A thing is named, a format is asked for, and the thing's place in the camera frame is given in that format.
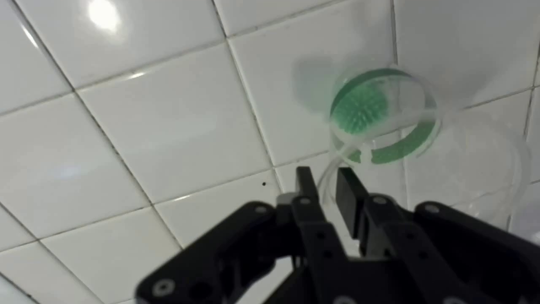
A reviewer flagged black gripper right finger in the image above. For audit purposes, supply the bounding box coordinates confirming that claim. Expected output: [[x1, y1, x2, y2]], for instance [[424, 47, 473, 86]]
[[336, 167, 540, 304]]

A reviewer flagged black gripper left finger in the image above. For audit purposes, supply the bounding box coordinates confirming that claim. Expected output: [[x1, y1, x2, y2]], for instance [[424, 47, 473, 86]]
[[134, 165, 352, 304]]

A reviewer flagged green spiky ball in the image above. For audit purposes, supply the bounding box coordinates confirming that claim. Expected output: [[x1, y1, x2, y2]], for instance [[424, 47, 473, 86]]
[[336, 77, 392, 135]]

